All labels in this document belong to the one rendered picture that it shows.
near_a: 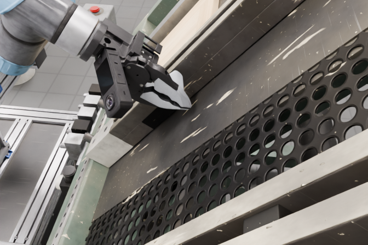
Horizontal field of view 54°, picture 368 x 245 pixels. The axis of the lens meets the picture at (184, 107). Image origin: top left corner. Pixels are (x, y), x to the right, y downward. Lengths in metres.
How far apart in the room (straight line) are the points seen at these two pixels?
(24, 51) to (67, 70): 2.12
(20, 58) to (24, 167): 1.31
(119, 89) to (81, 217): 0.41
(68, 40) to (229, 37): 0.27
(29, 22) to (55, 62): 2.28
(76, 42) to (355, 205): 0.47
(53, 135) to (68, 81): 0.72
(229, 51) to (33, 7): 0.32
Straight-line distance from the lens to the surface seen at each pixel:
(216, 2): 0.95
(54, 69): 2.81
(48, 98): 2.58
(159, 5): 1.42
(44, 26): 0.61
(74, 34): 0.60
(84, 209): 0.91
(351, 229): 0.26
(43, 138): 2.05
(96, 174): 0.96
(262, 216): 0.31
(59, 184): 1.15
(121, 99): 0.56
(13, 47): 0.66
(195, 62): 0.67
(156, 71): 0.61
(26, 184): 1.89
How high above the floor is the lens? 1.66
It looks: 45 degrees down
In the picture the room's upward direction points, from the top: straight up
